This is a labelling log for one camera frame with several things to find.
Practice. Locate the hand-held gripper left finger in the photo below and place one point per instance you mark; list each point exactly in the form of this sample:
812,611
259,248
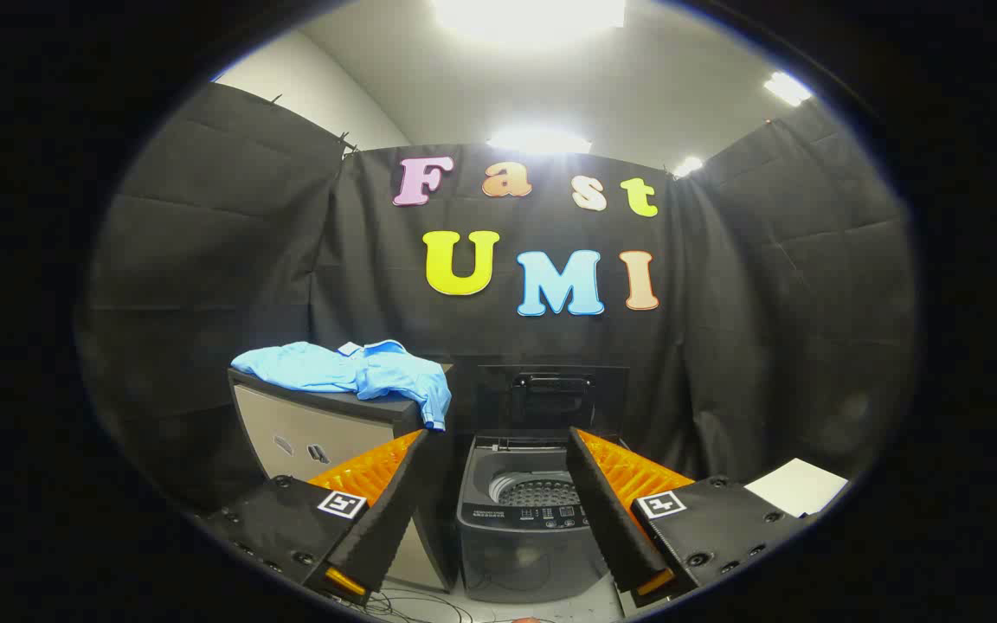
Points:
390,510

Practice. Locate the grey washing machine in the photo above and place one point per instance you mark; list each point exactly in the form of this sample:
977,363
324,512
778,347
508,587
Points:
516,554

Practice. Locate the white paper sheet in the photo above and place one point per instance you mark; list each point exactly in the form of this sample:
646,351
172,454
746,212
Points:
797,486

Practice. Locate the grey cabinet with dark top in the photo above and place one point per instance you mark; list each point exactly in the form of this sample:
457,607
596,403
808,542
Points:
291,437

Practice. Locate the light blue polo shirt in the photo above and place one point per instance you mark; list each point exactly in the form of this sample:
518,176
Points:
351,372

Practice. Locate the large ceiling light panel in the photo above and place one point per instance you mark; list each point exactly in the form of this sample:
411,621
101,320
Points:
529,17

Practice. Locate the black backdrop cloth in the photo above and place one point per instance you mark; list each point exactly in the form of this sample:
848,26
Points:
723,346

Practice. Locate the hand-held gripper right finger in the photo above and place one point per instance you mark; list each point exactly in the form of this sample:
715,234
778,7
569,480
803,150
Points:
611,510

